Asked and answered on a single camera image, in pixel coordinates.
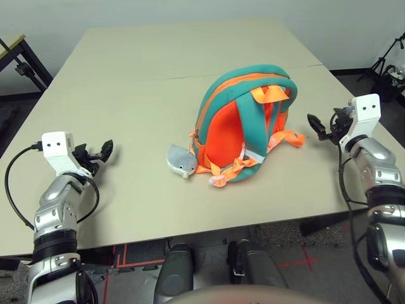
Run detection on grey robot right leg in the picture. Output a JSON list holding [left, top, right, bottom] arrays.
[[227, 239, 287, 289]]

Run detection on black tripod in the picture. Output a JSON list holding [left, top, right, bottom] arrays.
[[357, 30, 405, 83]]

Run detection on beige robot torso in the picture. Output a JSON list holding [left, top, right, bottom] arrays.
[[154, 283, 320, 304]]

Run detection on teal and orange backpack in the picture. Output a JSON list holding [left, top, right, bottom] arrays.
[[189, 64, 307, 188]]

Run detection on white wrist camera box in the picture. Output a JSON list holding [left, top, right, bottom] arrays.
[[41, 130, 91, 177], [347, 94, 381, 149]]

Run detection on black bin with bottles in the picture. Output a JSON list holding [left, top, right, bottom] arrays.
[[378, 65, 405, 103]]

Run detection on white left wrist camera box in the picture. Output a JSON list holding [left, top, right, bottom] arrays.
[[41, 130, 91, 177]]

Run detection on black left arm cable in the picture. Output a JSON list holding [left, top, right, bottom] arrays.
[[4, 144, 101, 231]]

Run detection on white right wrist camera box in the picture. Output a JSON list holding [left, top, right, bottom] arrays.
[[347, 94, 381, 149]]

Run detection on black frame side table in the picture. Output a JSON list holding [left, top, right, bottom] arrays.
[[0, 33, 54, 96]]

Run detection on red floor tape lines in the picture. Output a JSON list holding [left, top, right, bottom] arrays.
[[103, 243, 165, 304]]

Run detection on grey white plush keychain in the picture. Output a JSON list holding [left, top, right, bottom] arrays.
[[166, 144, 197, 179]]

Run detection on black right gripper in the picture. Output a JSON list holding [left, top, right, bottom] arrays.
[[308, 107, 351, 143]]

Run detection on grey robot left leg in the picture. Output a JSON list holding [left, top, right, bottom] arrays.
[[153, 243, 196, 298]]

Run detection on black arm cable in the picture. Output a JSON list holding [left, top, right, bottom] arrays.
[[328, 109, 392, 304], [4, 144, 101, 231]]

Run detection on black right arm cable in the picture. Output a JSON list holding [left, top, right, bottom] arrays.
[[328, 109, 392, 304]]

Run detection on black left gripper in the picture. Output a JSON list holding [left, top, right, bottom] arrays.
[[73, 139, 114, 175]]

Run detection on black table leg frame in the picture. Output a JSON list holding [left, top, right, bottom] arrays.
[[299, 218, 352, 237]]

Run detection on grey robot leg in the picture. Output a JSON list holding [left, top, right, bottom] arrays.
[[153, 243, 196, 298], [227, 239, 287, 289]]

